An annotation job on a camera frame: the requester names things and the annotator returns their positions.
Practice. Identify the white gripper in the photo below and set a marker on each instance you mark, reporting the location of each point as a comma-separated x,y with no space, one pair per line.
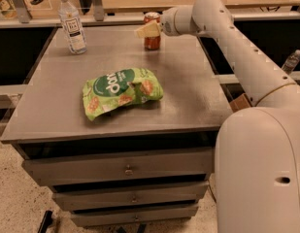
168,23

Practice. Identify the red coke can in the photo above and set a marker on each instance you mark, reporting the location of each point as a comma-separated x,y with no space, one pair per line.
152,43

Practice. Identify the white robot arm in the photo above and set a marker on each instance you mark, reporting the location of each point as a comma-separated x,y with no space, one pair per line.
257,156

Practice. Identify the green chip bag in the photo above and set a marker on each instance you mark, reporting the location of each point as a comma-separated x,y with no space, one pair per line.
122,88

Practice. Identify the clear plastic water bottle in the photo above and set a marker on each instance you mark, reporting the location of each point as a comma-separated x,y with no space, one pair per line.
72,27

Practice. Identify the grey drawer cabinet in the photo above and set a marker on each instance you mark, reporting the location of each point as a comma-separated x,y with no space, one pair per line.
49,120

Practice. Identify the open cardboard box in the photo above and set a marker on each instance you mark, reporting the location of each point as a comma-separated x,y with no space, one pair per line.
240,103

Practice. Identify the small bottle on right ledge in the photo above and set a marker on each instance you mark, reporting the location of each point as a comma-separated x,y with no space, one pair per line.
291,62

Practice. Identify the top grey drawer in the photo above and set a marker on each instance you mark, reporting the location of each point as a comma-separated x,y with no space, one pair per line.
120,166

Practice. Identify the grey drawer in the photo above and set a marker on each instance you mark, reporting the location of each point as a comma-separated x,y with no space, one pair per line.
144,214
129,196
120,166

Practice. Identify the middle grey drawer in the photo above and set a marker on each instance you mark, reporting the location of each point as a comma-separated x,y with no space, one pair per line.
129,196

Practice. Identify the bottom grey drawer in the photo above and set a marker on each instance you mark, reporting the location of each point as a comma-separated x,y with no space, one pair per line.
144,214

